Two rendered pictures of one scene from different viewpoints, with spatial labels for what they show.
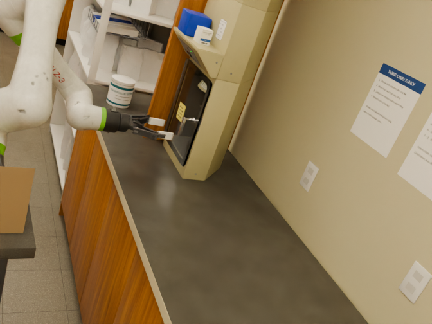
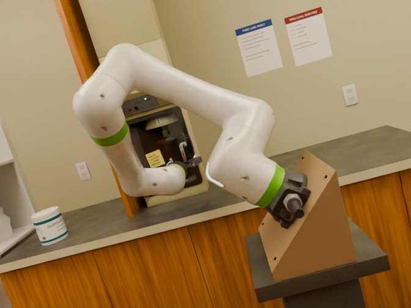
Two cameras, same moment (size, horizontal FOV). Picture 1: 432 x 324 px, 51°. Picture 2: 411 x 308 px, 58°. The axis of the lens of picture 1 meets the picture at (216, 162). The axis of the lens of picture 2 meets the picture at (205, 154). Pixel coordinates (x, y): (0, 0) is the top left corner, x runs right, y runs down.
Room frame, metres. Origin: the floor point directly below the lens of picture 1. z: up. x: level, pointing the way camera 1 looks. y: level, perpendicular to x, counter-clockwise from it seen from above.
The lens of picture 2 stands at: (0.65, 1.50, 1.42)
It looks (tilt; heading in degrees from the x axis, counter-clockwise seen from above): 9 degrees down; 308
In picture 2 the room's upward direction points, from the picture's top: 17 degrees counter-clockwise
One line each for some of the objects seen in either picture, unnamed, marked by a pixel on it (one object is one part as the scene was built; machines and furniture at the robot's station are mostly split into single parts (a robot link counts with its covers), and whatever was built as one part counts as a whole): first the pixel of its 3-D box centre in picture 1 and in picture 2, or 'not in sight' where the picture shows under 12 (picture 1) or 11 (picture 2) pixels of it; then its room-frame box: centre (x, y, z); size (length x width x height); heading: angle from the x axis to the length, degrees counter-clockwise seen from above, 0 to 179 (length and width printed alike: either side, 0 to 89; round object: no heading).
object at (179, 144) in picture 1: (186, 112); (162, 153); (1.92, 0.20, 1.19); 0.30 x 0.01 x 0.40; 31
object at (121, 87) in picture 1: (121, 90); (49, 225); (2.38, 0.63, 1.01); 0.13 x 0.13 x 0.15
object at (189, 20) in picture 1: (194, 24); not in sight; (1.97, 0.29, 1.55); 0.10 x 0.10 x 0.09; 31
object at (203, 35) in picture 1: (203, 35); not in sight; (1.86, 0.22, 1.54); 0.05 x 0.05 x 0.06; 39
